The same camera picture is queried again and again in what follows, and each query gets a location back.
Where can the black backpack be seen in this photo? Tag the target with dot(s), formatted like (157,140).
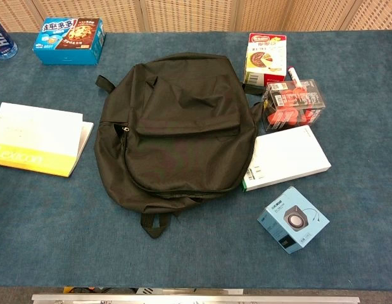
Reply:
(183,142)

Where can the white book with yellow band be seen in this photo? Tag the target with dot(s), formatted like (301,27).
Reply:
(37,136)

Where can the white flat cardboard box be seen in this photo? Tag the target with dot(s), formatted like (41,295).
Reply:
(287,158)

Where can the clear box of orange items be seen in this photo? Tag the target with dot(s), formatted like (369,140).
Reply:
(292,106)

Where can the red yellow wafer box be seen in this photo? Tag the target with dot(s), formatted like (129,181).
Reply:
(265,57)

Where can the light blue speaker box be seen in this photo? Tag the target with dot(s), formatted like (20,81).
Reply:
(292,220)

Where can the white marker with red cap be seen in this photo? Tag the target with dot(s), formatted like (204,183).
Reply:
(293,75)

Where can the beige woven folding screen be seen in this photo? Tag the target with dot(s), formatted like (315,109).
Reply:
(189,14)

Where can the blue chocolate cookie box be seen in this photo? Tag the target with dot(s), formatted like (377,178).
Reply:
(69,38)

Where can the blue label water bottle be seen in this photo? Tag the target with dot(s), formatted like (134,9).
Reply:
(2,44)

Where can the aluminium profile rail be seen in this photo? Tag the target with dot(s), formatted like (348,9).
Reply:
(195,299)

